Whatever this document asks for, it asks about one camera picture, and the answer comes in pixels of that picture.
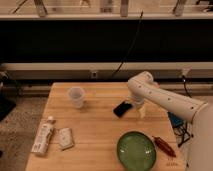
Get black eraser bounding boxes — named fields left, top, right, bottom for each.
left=113, top=101, right=132, bottom=117

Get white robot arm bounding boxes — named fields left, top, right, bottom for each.
left=127, top=71, right=213, bottom=171

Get green ceramic bowl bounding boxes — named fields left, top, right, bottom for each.
left=117, top=131, right=156, bottom=171

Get translucent white cup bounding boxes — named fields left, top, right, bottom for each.
left=68, top=87, right=85, bottom=108

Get blue connector box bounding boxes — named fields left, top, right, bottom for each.
left=168, top=112, right=184, bottom=128

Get red chili pepper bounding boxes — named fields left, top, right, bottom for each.
left=154, top=137, right=176, bottom=157

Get small white packet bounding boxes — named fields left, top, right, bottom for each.
left=58, top=128, right=74, bottom=150

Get white squeeze tube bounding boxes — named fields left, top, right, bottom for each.
left=31, top=116, right=55, bottom=155

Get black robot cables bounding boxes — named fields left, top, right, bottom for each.
left=173, top=74, right=194, bottom=149

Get white wall outlet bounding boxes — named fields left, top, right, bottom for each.
left=91, top=71, right=98, bottom=79

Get black hanging cable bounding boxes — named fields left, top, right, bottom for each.
left=104, top=9, right=145, bottom=81

